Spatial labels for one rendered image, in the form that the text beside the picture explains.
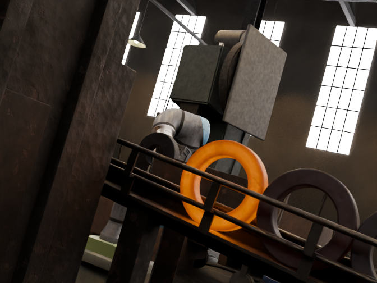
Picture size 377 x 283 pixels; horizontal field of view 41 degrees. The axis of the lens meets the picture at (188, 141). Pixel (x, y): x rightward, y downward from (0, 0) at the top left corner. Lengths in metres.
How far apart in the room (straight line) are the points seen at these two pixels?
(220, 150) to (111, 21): 0.33
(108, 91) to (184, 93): 5.83
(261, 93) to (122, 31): 5.93
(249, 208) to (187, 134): 1.12
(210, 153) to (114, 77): 0.25
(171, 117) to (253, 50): 4.76
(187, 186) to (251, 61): 5.69
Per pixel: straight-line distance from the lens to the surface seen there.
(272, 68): 7.14
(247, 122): 6.74
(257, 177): 0.98
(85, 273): 2.19
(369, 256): 0.91
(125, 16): 1.07
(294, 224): 5.08
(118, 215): 2.16
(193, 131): 2.06
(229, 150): 1.01
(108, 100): 1.05
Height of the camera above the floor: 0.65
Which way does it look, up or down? 5 degrees up
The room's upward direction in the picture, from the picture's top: 16 degrees clockwise
